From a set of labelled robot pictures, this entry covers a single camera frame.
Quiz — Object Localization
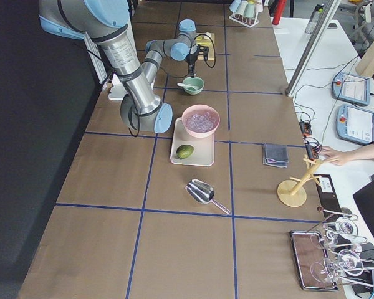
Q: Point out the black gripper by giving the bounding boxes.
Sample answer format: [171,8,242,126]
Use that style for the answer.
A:
[185,51,199,78]

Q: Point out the white plastic spoon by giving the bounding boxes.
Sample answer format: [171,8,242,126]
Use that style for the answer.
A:
[177,83,200,90]

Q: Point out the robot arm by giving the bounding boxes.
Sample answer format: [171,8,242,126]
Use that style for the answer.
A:
[39,1,198,133]
[142,19,200,85]

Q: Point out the green ceramic bowl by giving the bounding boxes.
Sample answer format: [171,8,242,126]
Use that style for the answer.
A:
[182,77,204,95]

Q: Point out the pink bowl with ice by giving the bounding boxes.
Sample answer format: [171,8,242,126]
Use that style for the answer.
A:
[181,104,220,138]

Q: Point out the metal ice scoop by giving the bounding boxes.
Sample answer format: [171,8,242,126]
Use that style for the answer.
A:
[185,178,231,215]

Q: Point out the person's bare hand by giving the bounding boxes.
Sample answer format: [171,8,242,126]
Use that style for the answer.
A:
[320,146,350,166]

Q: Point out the yellow plastic knife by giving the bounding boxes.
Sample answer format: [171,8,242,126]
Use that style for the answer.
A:
[196,36,211,43]

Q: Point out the bamboo cutting board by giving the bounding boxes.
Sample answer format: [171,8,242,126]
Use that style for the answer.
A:
[196,32,215,60]

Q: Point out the beige serving tray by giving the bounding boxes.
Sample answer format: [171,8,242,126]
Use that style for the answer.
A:
[170,118,215,166]

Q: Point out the cup rack with wooden bar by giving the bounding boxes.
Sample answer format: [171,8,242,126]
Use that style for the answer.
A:
[229,1,264,28]

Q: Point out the light blue cup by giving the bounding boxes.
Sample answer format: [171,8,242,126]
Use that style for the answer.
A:
[229,0,241,13]

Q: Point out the green avocado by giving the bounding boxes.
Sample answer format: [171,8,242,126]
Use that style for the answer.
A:
[176,144,194,159]

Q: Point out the white cup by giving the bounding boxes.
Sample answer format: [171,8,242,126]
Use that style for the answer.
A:
[236,0,248,15]

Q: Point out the mint green cup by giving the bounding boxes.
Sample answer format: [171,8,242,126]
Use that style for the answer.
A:
[243,2,255,19]

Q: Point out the red cylinder object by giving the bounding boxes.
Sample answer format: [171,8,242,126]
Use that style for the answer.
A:
[272,0,287,26]

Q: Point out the grey folded cloth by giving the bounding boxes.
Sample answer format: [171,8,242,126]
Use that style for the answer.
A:
[262,143,289,168]

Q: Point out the water bottle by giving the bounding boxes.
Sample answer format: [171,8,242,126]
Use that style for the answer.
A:
[305,4,324,34]

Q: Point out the wooden mug tree stand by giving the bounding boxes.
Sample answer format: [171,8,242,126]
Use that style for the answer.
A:
[277,154,327,207]

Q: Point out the far teach pendant tablet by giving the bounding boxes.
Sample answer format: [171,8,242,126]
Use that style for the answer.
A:
[332,72,370,106]

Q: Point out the teach pendant tablet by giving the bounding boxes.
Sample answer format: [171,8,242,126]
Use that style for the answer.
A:
[332,72,370,106]
[336,104,374,145]

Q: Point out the near teach pendant tablet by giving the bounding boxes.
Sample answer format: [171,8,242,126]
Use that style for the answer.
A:
[336,104,374,145]

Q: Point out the seated person in black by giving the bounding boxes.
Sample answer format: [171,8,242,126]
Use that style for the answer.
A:
[318,139,374,166]

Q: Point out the metal tray with glasses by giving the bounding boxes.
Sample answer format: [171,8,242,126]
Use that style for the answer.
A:
[289,230,338,292]

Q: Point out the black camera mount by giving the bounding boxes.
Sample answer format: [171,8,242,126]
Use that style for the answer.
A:
[197,44,209,61]

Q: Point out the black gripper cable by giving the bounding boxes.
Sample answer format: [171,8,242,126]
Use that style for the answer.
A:
[199,32,218,69]

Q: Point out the white pillar mount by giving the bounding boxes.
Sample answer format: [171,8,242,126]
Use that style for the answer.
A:
[108,73,127,101]

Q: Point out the aluminium frame post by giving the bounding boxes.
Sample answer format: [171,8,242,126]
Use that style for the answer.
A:
[285,0,341,97]

